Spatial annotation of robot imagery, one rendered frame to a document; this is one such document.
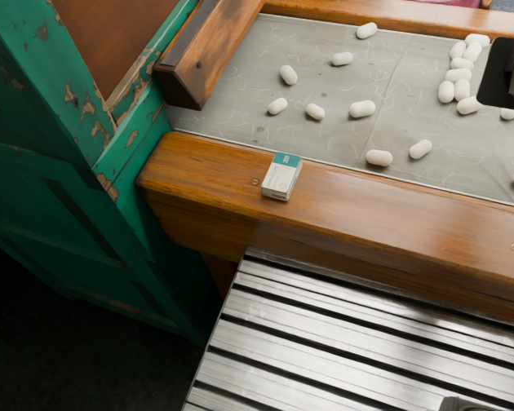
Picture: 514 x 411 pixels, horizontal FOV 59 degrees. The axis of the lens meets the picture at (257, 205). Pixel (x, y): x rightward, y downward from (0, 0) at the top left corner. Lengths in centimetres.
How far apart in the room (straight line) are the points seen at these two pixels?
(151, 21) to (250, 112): 19
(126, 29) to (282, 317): 41
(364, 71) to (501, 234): 34
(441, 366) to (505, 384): 7
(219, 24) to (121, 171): 26
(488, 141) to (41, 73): 56
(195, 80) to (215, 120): 9
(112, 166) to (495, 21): 62
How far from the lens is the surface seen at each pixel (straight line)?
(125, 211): 66
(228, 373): 60
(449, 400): 46
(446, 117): 72
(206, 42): 69
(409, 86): 75
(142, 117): 64
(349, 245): 56
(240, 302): 63
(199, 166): 63
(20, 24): 48
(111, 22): 60
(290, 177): 57
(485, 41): 83
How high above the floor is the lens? 125
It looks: 57 degrees down
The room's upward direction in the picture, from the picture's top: 12 degrees counter-clockwise
